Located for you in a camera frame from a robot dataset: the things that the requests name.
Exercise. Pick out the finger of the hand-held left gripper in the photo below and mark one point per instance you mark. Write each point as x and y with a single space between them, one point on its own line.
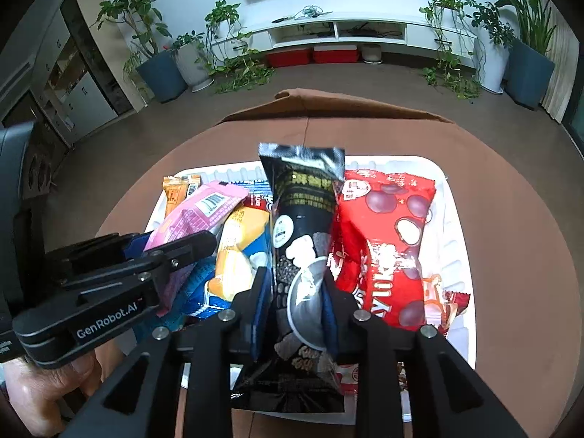
134 244
182 246

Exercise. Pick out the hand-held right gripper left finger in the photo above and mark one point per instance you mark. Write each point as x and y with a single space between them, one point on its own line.
260 310

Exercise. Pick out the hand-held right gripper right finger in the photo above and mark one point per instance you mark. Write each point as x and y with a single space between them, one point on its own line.
329 324

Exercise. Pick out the pink snack packet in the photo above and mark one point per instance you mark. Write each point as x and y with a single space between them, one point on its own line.
200 214

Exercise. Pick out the light blue snack packet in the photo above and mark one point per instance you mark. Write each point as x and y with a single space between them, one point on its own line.
198 283

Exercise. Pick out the orange snack packet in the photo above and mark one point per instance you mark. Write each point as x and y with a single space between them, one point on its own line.
178 194

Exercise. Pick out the white packet with red stripe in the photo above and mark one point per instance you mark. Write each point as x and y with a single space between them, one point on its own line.
349 374

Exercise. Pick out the blue packet with bread picture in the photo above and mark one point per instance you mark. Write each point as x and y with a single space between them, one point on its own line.
237 255

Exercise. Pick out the blue striped cookie packet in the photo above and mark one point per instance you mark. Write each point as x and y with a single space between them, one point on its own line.
255 191

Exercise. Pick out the red chocolate ball packet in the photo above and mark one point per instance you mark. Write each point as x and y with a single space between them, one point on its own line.
388 246

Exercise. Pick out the black snack packet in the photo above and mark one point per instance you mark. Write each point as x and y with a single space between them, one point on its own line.
301 219

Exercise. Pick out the small red and white packet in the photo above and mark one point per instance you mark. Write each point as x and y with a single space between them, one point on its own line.
440 301

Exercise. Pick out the white foam tray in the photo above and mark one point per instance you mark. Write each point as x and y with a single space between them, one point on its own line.
456 237

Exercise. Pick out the person's left hand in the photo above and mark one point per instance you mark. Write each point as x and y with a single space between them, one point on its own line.
41 388

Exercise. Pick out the tall tree in blue pot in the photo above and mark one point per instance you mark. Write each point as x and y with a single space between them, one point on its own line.
162 77

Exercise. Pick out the small plant in ribbed pot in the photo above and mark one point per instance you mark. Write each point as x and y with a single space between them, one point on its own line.
191 70

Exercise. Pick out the trailing pothos plant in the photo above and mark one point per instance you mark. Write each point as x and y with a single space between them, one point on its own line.
237 73

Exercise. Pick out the red storage box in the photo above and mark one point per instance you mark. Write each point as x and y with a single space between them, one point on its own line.
335 54
287 59

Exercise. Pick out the white television cabinet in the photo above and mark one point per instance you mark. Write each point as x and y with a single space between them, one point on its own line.
415 32

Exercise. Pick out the bushy plant in white pot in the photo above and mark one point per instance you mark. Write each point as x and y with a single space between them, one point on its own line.
495 68

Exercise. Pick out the broad-leaf plant in blue pot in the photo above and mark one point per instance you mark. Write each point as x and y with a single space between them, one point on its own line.
529 73

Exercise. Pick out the glass sliding door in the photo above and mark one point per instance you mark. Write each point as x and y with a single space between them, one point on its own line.
577 114

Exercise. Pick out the beige curtain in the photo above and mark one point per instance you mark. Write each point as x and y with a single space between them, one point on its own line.
559 91

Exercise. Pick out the trailing vine plant on cabinet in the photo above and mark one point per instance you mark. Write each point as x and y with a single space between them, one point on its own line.
445 4

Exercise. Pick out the white wall cabinet with shelves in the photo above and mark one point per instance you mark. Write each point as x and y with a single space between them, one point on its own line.
86 96

